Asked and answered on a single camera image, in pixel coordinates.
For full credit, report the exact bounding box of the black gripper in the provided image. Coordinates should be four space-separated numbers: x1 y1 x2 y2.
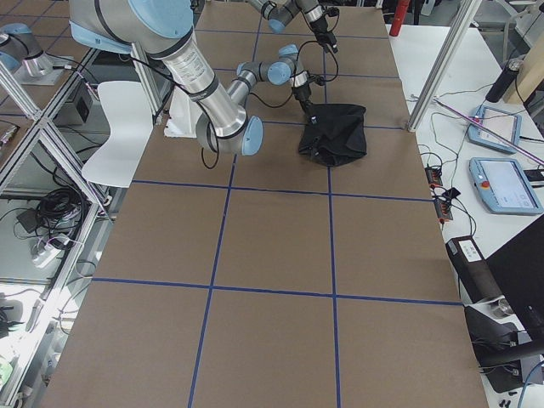
314 23 338 54
292 82 315 115

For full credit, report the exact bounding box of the black graphic t-shirt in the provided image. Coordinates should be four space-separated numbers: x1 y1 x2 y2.
298 104 367 167

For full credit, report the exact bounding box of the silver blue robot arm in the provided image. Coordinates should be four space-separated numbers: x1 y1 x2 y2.
248 0 340 54
69 1 312 156

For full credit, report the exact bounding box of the red cylinder bottle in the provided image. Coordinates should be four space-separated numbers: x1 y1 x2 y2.
389 0 410 37

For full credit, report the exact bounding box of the reacher grabber stick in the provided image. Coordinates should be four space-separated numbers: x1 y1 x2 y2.
432 98 544 164

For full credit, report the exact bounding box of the black water bottle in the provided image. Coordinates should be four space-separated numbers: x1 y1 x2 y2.
485 59 523 103

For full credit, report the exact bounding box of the far teach pendant tablet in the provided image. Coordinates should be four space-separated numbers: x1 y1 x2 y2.
467 105 522 155

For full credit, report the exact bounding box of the teach pendant tablet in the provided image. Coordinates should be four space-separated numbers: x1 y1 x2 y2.
467 105 522 155
468 157 543 215

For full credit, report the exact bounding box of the white plastic chair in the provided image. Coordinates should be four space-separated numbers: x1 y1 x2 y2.
82 81 154 188

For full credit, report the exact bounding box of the near teach pendant tablet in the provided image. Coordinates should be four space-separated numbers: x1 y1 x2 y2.
468 157 543 215

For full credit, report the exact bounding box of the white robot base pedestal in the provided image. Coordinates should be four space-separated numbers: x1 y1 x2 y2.
164 88 202 139

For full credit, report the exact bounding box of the aluminium frame post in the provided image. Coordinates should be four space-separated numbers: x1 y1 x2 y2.
406 0 481 132

